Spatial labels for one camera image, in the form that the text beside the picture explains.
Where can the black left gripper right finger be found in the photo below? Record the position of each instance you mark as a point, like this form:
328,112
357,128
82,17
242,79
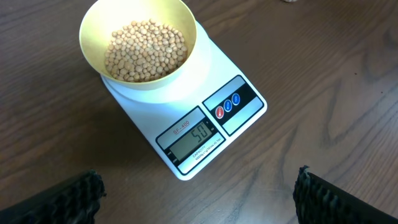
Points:
320,202

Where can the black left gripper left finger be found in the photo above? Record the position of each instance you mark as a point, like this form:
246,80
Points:
75,201

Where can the yellow plastic bowl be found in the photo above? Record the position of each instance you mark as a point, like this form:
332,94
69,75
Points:
105,17

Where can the white digital kitchen scale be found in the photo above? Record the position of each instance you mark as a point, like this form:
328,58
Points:
194,118

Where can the soybeans in bowl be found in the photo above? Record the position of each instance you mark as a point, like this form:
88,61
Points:
145,51

